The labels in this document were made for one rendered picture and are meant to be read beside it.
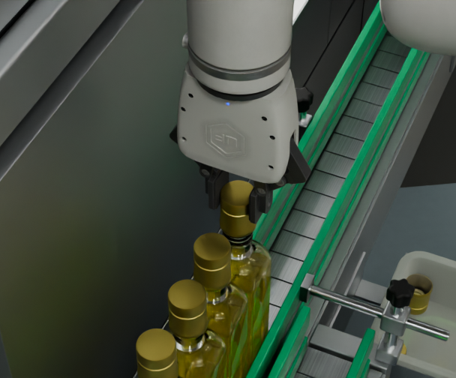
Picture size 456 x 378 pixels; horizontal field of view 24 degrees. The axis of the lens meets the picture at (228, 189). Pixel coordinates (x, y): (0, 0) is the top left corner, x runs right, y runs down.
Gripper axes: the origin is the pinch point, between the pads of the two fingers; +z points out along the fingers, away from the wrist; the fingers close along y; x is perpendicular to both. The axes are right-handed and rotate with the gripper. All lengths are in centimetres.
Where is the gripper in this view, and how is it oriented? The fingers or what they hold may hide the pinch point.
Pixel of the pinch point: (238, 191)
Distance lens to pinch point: 101.8
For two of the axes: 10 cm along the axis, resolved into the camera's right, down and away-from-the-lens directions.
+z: 0.0, 6.8, 7.4
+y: 9.1, 3.1, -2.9
